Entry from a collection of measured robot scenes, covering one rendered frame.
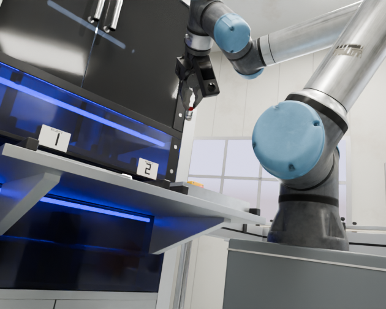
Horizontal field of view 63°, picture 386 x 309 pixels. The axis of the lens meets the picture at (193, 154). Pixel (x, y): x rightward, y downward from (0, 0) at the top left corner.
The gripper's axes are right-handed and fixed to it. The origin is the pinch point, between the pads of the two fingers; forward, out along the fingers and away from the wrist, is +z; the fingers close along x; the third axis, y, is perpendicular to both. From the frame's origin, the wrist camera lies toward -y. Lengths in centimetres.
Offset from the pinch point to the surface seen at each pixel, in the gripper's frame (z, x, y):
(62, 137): 9.6, 38.3, 8.3
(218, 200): 6.4, 5.8, -30.4
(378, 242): 48, -71, -51
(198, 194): 2.5, 11.8, -29.3
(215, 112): 195, -161, 194
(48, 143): 9.1, 42.6, 6.5
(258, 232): 86, -47, -14
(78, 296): 38, 45, -28
